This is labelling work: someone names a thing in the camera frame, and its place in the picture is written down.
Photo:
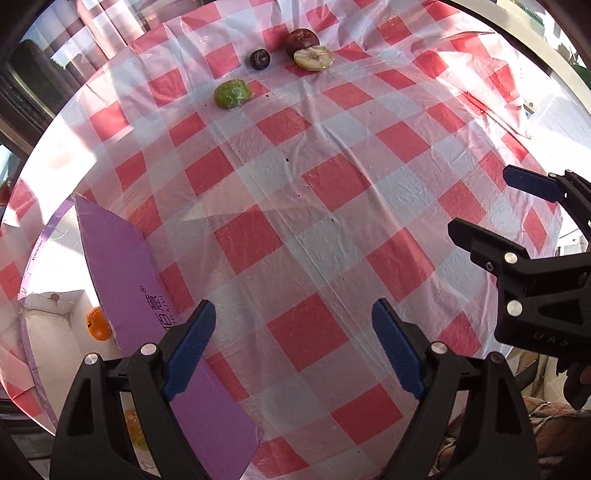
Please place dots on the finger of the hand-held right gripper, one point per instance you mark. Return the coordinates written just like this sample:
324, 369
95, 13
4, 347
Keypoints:
485, 242
531, 182

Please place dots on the large orange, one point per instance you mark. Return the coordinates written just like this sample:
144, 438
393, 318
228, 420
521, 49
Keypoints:
130, 421

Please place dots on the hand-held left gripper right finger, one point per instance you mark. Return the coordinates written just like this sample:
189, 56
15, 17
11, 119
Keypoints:
399, 350

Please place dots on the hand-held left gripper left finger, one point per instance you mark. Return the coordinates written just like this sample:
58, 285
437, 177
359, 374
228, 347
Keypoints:
189, 350

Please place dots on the dark red apple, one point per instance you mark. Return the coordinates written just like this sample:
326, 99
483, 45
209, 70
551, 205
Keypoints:
300, 39

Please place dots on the red white checkered tablecloth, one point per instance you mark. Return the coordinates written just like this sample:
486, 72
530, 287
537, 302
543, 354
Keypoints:
323, 184

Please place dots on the dark window frame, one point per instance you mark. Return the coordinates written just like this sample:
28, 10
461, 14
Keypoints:
27, 92

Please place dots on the small orange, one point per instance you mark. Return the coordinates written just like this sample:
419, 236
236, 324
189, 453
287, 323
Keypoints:
98, 325

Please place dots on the person's right hand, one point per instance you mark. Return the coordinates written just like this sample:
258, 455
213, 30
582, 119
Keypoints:
577, 383

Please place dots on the purple cardboard box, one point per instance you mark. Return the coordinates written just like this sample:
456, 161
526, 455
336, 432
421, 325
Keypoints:
120, 258

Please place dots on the halved apple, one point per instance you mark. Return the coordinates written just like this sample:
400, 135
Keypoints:
314, 59

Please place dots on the round green wrapped fruit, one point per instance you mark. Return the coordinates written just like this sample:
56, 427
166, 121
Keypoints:
232, 94

